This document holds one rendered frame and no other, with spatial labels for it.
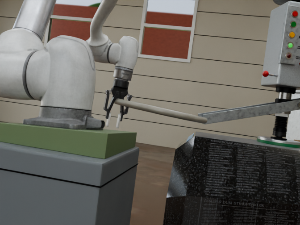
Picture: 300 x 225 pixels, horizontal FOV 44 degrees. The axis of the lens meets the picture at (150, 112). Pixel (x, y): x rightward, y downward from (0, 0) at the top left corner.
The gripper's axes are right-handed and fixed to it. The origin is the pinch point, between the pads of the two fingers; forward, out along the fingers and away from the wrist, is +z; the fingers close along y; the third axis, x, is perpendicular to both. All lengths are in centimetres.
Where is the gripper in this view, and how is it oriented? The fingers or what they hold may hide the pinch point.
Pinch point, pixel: (113, 120)
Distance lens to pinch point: 180.6
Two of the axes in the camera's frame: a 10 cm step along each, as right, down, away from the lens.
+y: 9.2, 1.8, 3.6
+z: -2.1, 9.8, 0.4
